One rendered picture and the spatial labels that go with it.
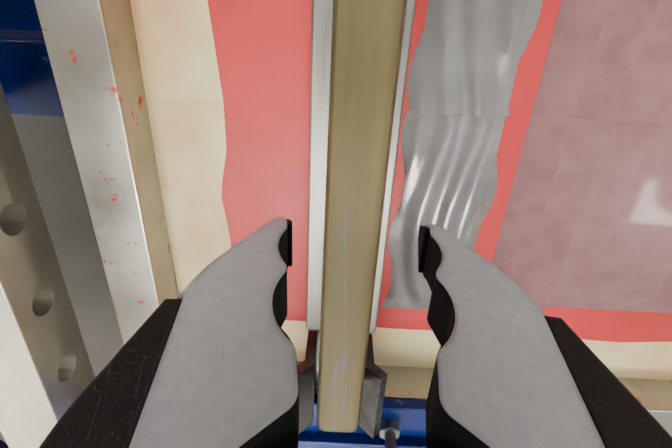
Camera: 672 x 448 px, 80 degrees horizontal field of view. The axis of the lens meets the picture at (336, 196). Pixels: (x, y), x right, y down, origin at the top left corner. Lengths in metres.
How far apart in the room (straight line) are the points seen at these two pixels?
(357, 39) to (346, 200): 0.07
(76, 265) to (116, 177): 1.54
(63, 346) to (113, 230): 0.11
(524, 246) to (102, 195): 0.32
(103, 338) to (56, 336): 1.68
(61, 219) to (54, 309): 1.38
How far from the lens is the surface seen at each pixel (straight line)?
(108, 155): 0.31
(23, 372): 0.38
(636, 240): 0.41
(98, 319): 1.99
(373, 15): 0.18
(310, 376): 0.34
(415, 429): 0.43
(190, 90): 0.31
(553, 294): 0.41
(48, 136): 1.62
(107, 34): 0.29
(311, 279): 0.31
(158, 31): 0.31
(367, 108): 0.18
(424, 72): 0.29
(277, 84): 0.29
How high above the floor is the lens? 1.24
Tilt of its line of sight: 63 degrees down
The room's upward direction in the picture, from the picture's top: 177 degrees counter-clockwise
